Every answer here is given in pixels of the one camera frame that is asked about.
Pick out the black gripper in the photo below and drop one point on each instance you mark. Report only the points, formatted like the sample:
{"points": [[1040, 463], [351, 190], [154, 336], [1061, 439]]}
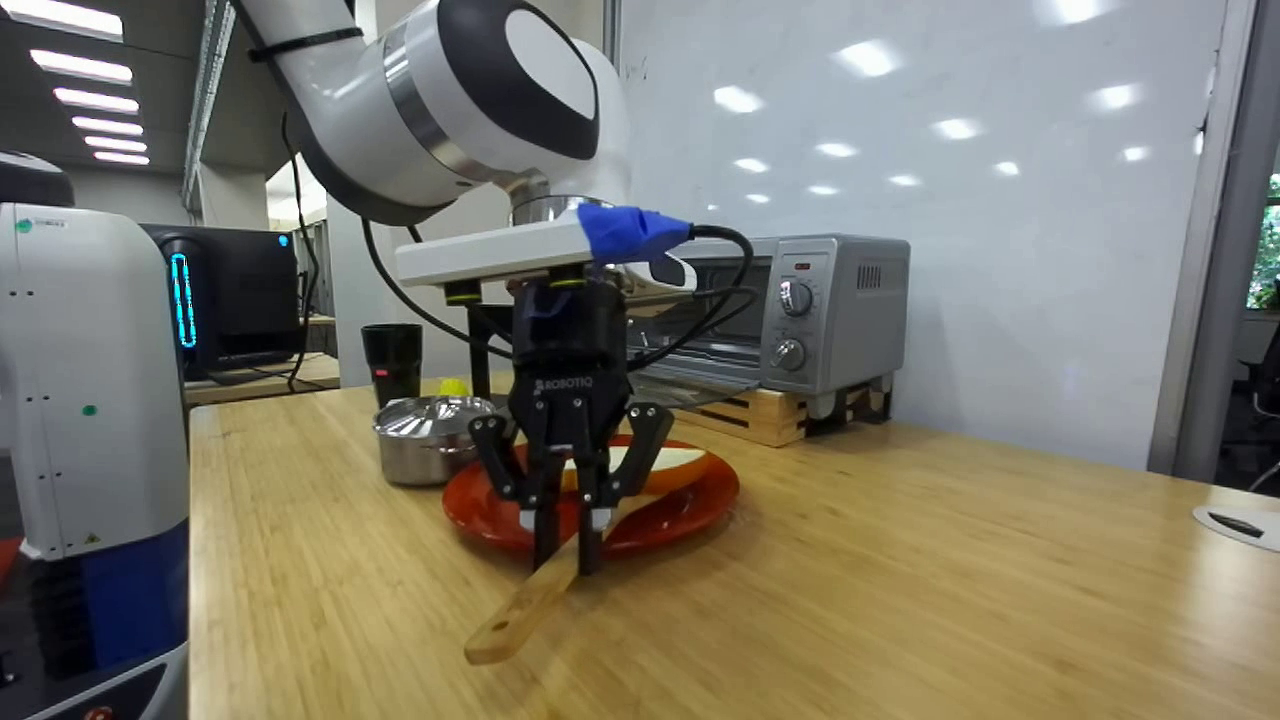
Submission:
{"points": [[569, 344]]}

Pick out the wooden spatula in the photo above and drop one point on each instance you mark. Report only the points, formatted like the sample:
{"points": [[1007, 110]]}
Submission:
{"points": [[534, 607]]}

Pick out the slice of bread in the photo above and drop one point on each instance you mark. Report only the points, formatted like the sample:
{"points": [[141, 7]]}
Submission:
{"points": [[667, 465]]}

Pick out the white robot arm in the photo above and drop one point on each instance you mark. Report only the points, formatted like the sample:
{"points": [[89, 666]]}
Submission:
{"points": [[400, 106]]}

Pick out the red round plate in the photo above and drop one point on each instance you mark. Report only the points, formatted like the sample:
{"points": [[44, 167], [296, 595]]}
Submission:
{"points": [[681, 513]]}

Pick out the wooden slatted oven stand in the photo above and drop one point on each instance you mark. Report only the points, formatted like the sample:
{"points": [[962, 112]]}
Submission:
{"points": [[775, 419]]}

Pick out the silver toaster oven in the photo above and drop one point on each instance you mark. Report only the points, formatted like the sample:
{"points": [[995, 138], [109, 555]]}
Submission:
{"points": [[855, 333]]}

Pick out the steel pot lid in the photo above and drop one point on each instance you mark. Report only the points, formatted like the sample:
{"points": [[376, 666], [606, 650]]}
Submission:
{"points": [[427, 419]]}

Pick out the yellow small block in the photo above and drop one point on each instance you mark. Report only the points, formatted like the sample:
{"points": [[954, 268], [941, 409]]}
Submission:
{"points": [[444, 390]]}

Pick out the black metal stand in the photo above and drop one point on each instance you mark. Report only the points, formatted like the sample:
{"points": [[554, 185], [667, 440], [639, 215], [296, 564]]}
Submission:
{"points": [[478, 344]]}

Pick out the black plastic cup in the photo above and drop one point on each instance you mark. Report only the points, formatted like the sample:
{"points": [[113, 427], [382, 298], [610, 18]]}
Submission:
{"points": [[392, 363]]}

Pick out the black monitor with blue light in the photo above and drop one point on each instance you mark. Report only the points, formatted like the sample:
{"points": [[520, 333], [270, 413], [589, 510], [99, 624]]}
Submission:
{"points": [[240, 303]]}

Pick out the white and blue device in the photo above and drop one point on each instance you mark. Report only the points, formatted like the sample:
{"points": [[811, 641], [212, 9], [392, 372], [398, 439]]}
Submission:
{"points": [[80, 440]]}

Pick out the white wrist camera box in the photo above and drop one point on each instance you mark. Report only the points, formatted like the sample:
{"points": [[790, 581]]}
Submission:
{"points": [[507, 250]]}

